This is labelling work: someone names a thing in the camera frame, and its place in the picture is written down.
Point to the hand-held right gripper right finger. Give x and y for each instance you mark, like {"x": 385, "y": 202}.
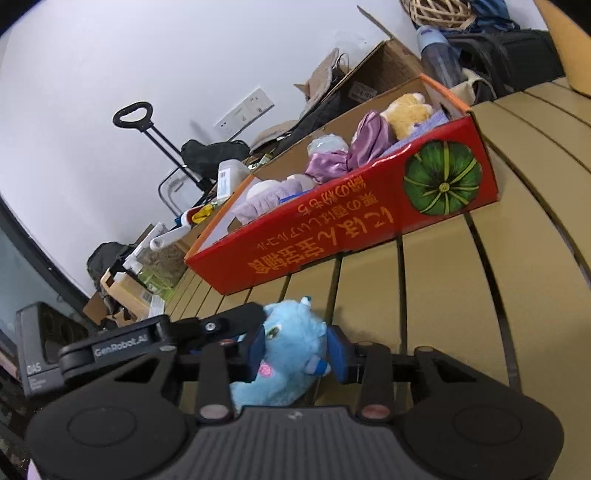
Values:
{"x": 339, "y": 355}

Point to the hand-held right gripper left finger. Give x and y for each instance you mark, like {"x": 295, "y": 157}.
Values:
{"x": 256, "y": 355}

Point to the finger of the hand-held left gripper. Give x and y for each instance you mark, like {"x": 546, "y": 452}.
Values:
{"x": 231, "y": 319}

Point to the blue plush toy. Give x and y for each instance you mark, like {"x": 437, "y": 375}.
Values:
{"x": 291, "y": 350}

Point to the red cardboard box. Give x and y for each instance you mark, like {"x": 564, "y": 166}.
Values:
{"x": 346, "y": 230}

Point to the purple fluffy headband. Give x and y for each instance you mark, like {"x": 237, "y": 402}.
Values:
{"x": 272, "y": 196}

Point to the pink satin scrunchie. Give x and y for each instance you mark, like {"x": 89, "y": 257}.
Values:
{"x": 325, "y": 166}

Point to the purple satin scrunchie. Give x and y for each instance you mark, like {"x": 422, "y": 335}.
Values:
{"x": 369, "y": 134}

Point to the purple cloth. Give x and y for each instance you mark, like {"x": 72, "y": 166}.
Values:
{"x": 429, "y": 122}

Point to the large cardboard box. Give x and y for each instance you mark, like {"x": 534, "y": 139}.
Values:
{"x": 94, "y": 309}

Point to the tan carton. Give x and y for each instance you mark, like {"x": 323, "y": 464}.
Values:
{"x": 127, "y": 290}

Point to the printed paper sheet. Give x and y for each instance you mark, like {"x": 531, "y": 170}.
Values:
{"x": 157, "y": 307}

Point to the black bag on box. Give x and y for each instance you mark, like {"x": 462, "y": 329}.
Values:
{"x": 106, "y": 258}

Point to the clear container white lid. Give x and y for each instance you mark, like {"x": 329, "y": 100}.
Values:
{"x": 161, "y": 261}

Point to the white tube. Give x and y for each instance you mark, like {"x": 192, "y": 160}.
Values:
{"x": 171, "y": 238}

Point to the yellow packet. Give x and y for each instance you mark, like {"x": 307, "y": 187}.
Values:
{"x": 203, "y": 213}

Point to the blue packet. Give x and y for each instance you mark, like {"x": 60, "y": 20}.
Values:
{"x": 288, "y": 198}

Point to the white labelled bottle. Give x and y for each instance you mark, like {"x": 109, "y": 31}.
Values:
{"x": 228, "y": 177}

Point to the black backpack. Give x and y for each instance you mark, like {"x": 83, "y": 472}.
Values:
{"x": 212, "y": 152}

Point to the dark flat bag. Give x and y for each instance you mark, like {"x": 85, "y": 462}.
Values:
{"x": 323, "y": 115}

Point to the yellow plush toy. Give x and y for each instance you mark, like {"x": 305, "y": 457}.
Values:
{"x": 406, "y": 115}

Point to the beige bag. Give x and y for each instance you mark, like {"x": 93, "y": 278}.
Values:
{"x": 323, "y": 74}

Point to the open cardboard box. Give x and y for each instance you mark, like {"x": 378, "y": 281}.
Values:
{"x": 383, "y": 64}

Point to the cream cloth bag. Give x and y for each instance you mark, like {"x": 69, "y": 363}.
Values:
{"x": 473, "y": 87}

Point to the blue water bottle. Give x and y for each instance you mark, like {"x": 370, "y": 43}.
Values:
{"x": 438, "y": 60}

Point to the wicker ball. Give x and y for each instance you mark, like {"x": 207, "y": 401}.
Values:
{"x": 434, "y": 14}

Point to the blue bag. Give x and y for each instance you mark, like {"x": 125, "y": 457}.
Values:
{"x": 494, "y": 16}

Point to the white wall socket strip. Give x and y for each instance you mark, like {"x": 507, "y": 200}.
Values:
{"x": 244, "y": 110}

